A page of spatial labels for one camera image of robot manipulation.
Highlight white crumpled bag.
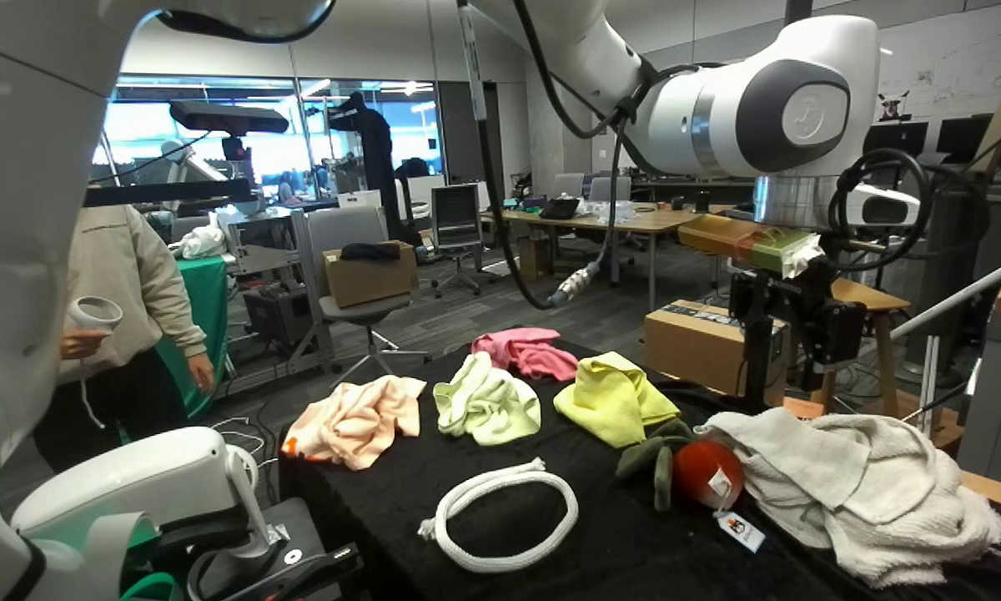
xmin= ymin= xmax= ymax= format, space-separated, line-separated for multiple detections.
xmin=162 ymin=214 xmax=230 ymax=262

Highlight white base cable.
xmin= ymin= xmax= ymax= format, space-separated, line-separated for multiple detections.
xmin=223 ymin=439 xmax=294 ymax=559

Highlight person's right hand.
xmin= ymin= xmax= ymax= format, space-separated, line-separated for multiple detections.
xmin=57 ymin=325 xmax=113 ymax=362

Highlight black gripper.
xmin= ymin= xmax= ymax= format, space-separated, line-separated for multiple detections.
xmin=731 ymin=260 xmax=869 ymax=373

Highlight white hose ring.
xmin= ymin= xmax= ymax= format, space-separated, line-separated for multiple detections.
xmin=412 ymin=455 xmax=585 ymax=577

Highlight black draped stand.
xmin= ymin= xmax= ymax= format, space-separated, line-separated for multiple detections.
xmin=328 ymin=93 xmax=407 ymax=243

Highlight light green cloth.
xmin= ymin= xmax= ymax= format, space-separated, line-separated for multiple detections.
xmin=430 ymin=351 xmax=545 ymax=450

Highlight tan wooden plank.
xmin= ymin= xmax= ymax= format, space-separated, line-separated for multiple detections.
xmin=968 ymin=97 xmax=1001 ymax=179

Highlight peach cloth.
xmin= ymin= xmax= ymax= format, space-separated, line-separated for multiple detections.
xmin=281 ymin=370 xmax=430 ymax=473

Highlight brown cardboard box black tape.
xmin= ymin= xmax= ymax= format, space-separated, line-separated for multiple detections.
xmin=636 ymin=296 xmax=793 ymax=401

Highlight black mesh chair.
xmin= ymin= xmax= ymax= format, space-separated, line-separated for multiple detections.
xmin=428 ymin=179 xmax=490 ymax=299

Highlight yellow cloth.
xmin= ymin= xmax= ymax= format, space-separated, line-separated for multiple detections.
xmin=550 ymin=351 xmax=683 ymax=450

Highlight black computer monitor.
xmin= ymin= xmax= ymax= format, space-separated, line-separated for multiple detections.
xmin=933 ymin=111 xmax=1001 ymax=169
xmin=894 ymin=120 xmax=932 ymax=174

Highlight large white terry towel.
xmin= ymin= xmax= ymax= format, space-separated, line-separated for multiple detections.
xmin=763 ymin=410 xmax=1001 ymax=589

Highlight person's left hand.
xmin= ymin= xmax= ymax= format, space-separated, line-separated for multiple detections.
xmin=185 ymin=351 xmax=218 ymax=395

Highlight white VR controller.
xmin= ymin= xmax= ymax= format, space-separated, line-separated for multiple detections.
xmin=63 ymin=290 xmax=128 ymax=335

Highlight small brown carton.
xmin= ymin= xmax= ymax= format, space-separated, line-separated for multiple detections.
xmin=319 ymin=238 xmax=421 ymax=309

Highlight black bar-shaped camera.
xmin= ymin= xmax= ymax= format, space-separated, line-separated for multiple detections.
xmin=166 ymin=97 xmax=294 ymax=169

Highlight white metal rail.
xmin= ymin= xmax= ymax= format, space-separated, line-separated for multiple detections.
xmin=885 ymin=260 xmax=1001 ymax=439

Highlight black vertical pole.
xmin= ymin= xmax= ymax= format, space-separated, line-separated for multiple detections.
xmin=677 ymin=312 xmax=827 ymax=429

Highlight black clamp bracket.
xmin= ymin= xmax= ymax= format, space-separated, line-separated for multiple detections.
xmin=179 ymin=494 xmax=367 ymax=601

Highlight teal green sheet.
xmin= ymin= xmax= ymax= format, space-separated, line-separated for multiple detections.
xmin=70 ymin=509 xmax=185 ymax=601

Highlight black utility cart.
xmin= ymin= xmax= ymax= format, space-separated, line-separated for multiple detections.
xmin=225 ymin=207 xmax=318 ymax=370

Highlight black table cloth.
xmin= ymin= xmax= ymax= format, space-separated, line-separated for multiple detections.
xmin=278 ymin=338 xmax=1001 ymax=601

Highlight pink cloth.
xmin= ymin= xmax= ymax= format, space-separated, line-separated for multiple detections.
xmin=466 ymin=325 xmax=585 ymax=386

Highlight multicolour wrist camera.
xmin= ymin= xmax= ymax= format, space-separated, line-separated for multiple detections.
xmin=677 ymin=214 xmax=827 ymax=280

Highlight person in beige hoodie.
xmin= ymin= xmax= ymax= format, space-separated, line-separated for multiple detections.
xmin=30 ymin=202 xmax=218 ymax=459

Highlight red plush toy green leaves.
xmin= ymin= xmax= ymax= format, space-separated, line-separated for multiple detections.
xmin=614 ymin=415 xmax=772 ymax=556

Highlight small black wall gadget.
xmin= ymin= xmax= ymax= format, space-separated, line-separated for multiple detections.
xmin=877 ymin=89 xmax=915 ymax=128

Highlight grey office chair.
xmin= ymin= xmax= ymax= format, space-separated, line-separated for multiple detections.
xmin=290 ymin=202 xmax=430 ymax=386

